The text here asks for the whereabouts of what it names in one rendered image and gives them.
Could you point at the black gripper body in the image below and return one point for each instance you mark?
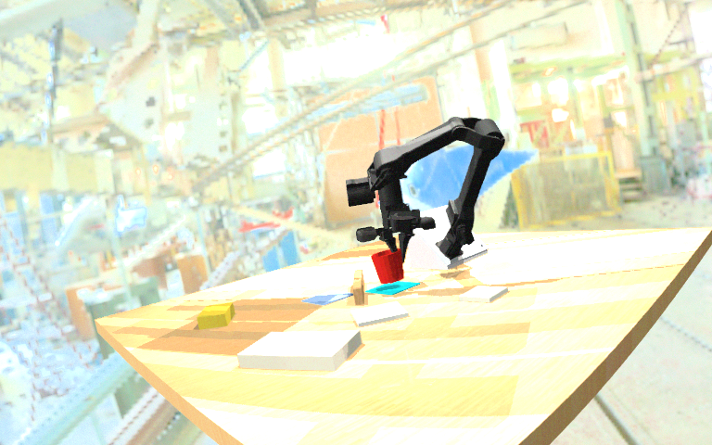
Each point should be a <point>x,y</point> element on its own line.
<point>370,233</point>

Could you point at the yellow rectangular block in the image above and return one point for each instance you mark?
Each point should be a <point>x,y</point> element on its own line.
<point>217,315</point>

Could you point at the red cup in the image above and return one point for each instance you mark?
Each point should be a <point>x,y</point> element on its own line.
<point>388,266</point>

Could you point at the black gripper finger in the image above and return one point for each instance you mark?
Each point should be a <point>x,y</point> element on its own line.
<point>404,241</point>
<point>391,242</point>

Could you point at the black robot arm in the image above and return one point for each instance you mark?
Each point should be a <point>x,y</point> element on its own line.
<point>391,163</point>

